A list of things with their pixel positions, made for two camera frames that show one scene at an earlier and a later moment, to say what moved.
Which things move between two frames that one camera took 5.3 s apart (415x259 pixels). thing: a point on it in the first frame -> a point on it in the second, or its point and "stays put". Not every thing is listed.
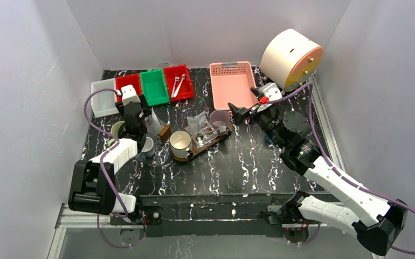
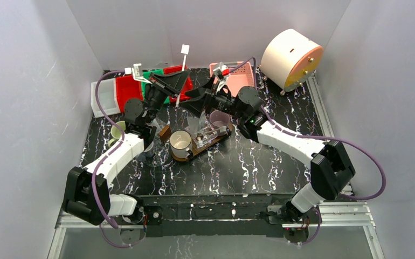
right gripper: (250, 114) -> (207, 99)
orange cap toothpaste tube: (193, 123) stays put
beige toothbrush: (221, 129) stays put
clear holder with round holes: (151, 129) stays put
